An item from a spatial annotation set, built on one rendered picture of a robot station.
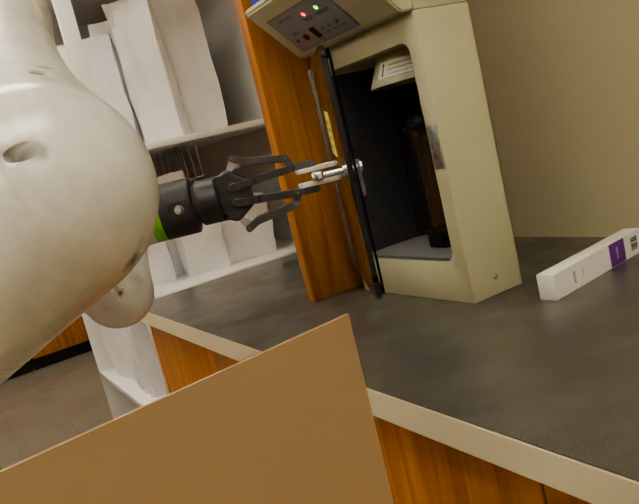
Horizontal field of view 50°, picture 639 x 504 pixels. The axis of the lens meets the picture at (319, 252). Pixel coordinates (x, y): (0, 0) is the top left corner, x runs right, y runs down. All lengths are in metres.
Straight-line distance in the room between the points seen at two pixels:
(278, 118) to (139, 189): 1.00
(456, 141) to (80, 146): 0.82
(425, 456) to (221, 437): 0.66
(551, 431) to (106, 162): 0.49
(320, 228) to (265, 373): 1.14
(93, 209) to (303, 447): 0.16
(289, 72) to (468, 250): 0.52
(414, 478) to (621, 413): 0.33
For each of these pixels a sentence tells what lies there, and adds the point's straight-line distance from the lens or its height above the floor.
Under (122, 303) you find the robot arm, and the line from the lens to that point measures 1.04.
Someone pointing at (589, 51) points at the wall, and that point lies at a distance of 1.44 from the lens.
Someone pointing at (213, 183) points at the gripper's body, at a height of 1.23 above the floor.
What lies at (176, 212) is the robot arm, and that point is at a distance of 1.09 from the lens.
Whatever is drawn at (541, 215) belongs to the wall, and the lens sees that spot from 1.59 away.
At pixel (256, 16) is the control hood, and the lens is 1.30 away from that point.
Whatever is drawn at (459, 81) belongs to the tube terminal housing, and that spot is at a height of 1.29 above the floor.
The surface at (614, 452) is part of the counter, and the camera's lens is 0.66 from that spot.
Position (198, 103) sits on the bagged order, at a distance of 2.40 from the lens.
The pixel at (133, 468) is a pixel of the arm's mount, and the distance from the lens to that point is 0.25.
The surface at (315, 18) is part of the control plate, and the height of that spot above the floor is 1.45.
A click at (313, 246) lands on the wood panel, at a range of 1.38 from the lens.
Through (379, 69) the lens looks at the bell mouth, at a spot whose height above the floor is 1.35.
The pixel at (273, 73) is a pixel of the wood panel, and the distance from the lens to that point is 1.38.
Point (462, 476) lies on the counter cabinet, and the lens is 0.86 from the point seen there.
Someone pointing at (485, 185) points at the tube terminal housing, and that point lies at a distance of 1.16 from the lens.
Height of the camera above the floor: 1.26
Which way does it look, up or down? 9 degrees down
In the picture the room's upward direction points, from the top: 14 degrees counter-clockwise
